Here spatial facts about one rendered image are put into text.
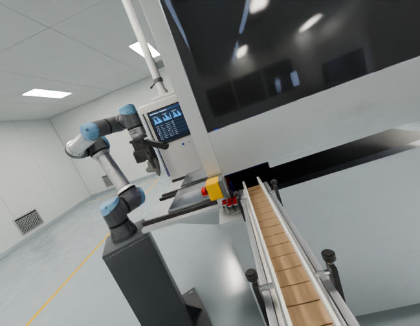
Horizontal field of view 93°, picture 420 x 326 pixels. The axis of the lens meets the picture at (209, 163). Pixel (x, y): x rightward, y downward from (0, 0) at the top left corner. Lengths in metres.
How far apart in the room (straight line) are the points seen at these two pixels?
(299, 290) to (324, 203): 0.60
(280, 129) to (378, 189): 0.49
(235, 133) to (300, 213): 0.46
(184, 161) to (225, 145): 1.12
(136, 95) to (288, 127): 6.28
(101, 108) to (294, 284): 7.24
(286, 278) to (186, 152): 1.57
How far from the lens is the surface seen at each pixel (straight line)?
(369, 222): 1.15
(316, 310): 0.44
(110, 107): 7.27
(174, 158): 1.91
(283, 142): 0.86
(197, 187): 1.23
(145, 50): 2.05
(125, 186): 1.34
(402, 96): 1.06
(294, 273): 0.48
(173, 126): 1.88
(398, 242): 1.28
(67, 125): 8.12
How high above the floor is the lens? 1.28
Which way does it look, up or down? 13 degrees down
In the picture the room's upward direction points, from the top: 21 degrees counter-clockwise
